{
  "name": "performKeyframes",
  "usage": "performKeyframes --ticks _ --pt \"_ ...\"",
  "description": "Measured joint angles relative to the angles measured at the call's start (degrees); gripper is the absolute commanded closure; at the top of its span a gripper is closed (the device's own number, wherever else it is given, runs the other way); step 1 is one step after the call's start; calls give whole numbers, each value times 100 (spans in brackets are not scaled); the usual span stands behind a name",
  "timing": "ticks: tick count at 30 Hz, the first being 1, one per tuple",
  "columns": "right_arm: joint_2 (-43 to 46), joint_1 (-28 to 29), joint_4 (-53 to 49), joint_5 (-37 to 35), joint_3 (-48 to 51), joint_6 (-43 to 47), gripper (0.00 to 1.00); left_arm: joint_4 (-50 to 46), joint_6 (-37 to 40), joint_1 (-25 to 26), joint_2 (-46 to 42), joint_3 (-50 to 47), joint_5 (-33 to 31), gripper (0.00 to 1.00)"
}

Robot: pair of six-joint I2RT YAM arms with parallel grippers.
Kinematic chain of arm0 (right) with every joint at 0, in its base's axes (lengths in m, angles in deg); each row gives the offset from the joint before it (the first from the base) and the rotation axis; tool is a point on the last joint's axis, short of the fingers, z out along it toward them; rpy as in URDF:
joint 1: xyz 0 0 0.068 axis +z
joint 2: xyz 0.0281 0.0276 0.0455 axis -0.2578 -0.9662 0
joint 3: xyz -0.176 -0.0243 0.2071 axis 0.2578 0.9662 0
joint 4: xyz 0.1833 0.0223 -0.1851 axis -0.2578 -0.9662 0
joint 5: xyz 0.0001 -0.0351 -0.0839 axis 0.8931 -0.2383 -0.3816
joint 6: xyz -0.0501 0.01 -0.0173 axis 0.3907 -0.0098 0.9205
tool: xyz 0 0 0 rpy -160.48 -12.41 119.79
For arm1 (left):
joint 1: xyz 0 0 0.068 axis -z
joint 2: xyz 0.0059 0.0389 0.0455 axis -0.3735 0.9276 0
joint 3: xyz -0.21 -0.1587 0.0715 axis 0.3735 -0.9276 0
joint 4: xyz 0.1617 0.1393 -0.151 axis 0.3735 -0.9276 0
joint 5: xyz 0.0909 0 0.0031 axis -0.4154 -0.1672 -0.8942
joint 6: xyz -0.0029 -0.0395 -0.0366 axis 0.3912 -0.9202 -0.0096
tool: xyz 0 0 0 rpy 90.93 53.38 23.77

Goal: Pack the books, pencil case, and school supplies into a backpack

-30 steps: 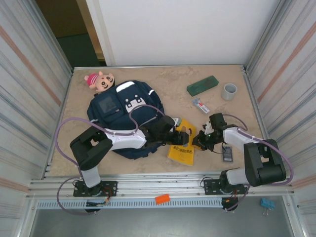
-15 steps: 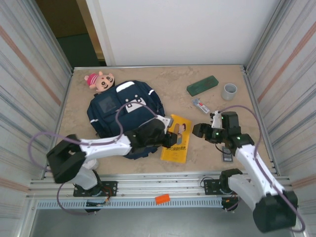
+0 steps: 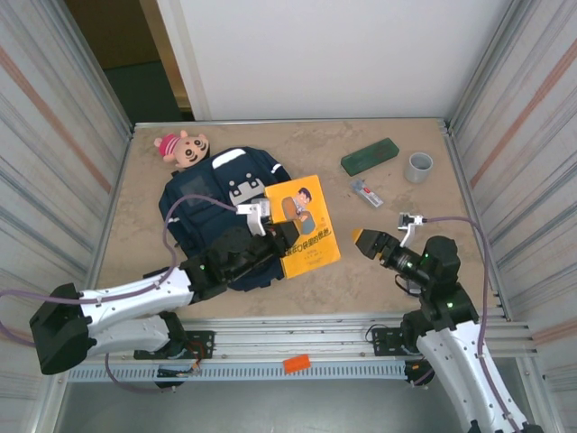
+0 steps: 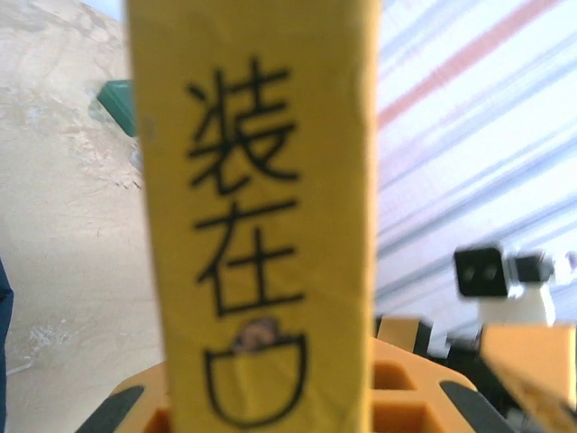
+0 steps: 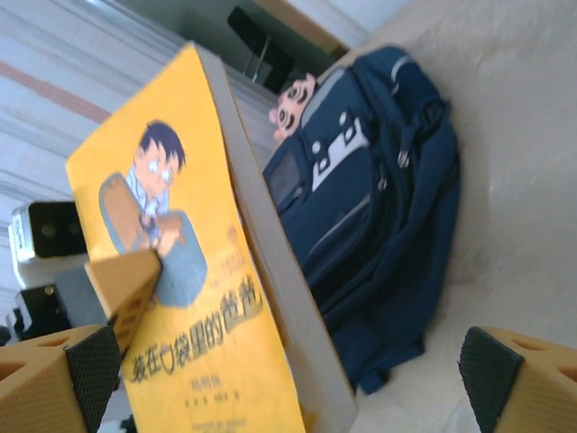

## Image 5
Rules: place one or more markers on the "black chair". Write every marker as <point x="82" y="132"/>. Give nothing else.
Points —
<point x="266" y="40"/>

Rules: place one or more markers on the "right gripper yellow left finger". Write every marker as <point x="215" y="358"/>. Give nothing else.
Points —
<point x="40" y="388"/>

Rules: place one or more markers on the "plush doll with pink shirt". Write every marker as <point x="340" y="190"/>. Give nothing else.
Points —
<point x="288" y="113"/>

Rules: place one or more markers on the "navy blue backpack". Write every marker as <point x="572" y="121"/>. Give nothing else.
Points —
<point x="383" y="225"/>

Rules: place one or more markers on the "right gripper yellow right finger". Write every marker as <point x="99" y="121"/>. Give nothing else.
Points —
<point x="532" y="388"/>

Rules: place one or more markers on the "yellow paperback book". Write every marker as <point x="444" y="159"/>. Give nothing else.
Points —
<point x="203" y="135"/>

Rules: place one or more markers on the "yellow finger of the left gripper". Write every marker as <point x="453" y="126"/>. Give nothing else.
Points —
<point x="126" y="279"/>

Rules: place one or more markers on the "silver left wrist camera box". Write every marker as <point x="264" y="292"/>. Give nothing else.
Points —
<point x="49" y="230"/>

